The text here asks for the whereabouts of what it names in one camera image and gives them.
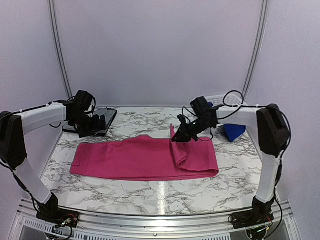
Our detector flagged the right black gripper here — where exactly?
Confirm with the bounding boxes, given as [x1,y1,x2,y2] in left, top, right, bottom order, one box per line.
[172,117,214,142]

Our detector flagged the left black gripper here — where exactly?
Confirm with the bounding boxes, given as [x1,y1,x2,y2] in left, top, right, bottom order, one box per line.
[70,111,108,138]

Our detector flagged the pink trousers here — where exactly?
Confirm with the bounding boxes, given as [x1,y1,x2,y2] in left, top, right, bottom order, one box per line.
[70,135,219,182]

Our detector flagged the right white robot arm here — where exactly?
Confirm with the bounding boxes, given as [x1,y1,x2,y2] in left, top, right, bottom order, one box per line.
[171,96,292,224]

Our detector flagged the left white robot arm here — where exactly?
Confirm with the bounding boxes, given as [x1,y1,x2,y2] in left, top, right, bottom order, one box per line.
[0,90,107,223]

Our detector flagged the white plastic laundry basket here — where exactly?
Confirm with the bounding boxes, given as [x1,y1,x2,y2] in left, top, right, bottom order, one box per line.
[205,92,247,136]

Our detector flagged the folded grey polo shirt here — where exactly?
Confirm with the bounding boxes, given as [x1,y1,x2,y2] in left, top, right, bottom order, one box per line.
[62,107,118,137]

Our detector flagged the blue garment in basket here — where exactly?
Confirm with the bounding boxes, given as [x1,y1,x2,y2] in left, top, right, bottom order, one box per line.
[207,101,247,142]

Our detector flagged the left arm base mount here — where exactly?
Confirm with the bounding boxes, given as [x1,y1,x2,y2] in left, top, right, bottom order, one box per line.
[36,205,80,228]

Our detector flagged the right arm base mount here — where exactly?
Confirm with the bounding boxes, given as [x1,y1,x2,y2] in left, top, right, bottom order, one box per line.
[228,206,274,229]

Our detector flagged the aluminium front frame rail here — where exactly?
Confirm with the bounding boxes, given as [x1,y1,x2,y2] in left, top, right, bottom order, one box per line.
[8,198,301,240]

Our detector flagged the right aluminium corner post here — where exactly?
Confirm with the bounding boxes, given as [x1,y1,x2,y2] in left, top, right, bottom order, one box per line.
[242,0,270,100]

